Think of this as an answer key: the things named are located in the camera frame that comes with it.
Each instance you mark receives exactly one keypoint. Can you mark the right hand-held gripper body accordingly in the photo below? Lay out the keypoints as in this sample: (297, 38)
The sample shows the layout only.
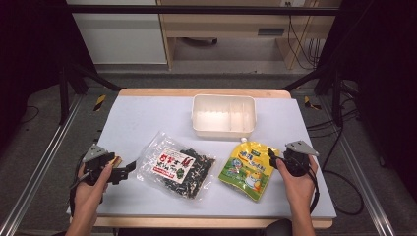
(296, 159)

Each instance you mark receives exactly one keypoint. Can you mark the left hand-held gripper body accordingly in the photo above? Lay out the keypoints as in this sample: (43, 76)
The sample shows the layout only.
(96, 157)

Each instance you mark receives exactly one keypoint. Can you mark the yellow spouted drink pouch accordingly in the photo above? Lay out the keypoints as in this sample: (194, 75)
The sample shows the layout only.
(249, 170)

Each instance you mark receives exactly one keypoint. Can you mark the clear bag of dried seaweed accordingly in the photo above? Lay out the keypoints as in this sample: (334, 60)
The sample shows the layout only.
(177, 165)

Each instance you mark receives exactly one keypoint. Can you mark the white plastic container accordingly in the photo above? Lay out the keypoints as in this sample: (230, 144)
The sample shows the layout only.
(223, 114)

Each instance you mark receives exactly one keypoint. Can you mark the person's left hand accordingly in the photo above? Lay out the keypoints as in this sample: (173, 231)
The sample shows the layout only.
(91, 193)

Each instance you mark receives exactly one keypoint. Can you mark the person's right hand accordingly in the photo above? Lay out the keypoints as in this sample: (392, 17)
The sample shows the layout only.
(300, 190)

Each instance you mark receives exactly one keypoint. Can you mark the small yellow red box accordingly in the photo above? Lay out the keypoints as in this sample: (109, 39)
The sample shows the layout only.
(116, 160)

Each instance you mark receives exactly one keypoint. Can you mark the yellow black floor tape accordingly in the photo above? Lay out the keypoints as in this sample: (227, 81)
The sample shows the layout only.
(100, 102)
(309, 103)

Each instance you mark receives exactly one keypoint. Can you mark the light grey table mat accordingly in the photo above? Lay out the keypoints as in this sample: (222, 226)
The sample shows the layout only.
(157, 114)

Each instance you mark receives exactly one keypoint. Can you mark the black chair seat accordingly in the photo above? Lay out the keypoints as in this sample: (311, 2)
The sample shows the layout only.
(278, 227)

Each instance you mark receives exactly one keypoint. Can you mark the wooden table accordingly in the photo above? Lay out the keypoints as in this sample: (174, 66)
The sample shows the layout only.
(203, 92)

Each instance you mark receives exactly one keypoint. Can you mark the black curtain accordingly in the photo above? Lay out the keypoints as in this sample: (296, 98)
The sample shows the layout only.
(29, 49)
(383, 82)

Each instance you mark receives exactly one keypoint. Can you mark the white cabinet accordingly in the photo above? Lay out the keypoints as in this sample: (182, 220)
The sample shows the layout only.
(121, 36)

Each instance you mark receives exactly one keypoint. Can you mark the wooden desk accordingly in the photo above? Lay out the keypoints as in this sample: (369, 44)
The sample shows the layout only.
(229, 23)

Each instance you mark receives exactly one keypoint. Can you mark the black horizontal bar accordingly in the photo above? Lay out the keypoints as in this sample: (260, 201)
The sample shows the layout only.
(196, 10)

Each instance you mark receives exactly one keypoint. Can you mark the aluminium floor rail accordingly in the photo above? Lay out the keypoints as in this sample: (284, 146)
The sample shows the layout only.
(36, 170)
(360, 183)

